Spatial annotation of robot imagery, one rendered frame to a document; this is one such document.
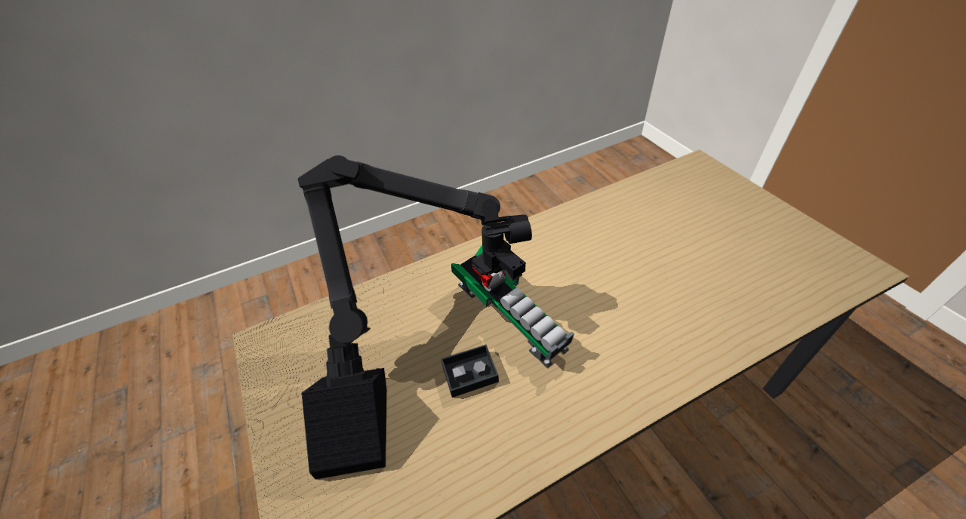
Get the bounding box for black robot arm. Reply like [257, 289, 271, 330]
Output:
[298, 155, 532, 387]

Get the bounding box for white cylinder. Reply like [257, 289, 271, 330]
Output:
[541, 327, 566, 351]
[510, 297, 535, 321]
[500, 288, 525, 311]
[520, 306, 545, 330]
[531, 316, 556, 341]

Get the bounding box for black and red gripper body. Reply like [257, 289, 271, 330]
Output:
[472, 245, 503, 275]

